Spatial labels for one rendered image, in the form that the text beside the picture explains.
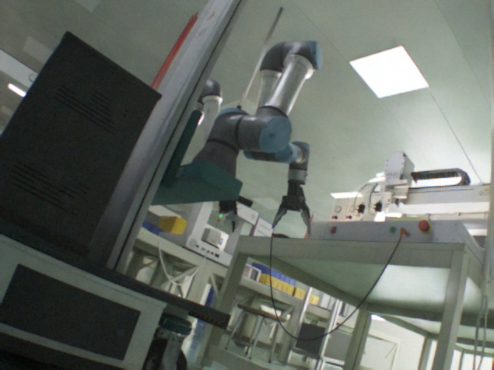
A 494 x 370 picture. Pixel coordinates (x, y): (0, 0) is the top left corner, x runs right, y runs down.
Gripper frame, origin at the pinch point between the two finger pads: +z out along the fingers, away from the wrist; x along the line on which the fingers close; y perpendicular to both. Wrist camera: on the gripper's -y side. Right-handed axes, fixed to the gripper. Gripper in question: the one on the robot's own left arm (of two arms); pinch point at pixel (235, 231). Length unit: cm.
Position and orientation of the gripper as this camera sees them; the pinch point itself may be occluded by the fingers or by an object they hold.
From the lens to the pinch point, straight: 181.9
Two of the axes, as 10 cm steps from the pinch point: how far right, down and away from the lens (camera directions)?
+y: -9.8, 0.5, -1.9
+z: 1.0, 9.6, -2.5
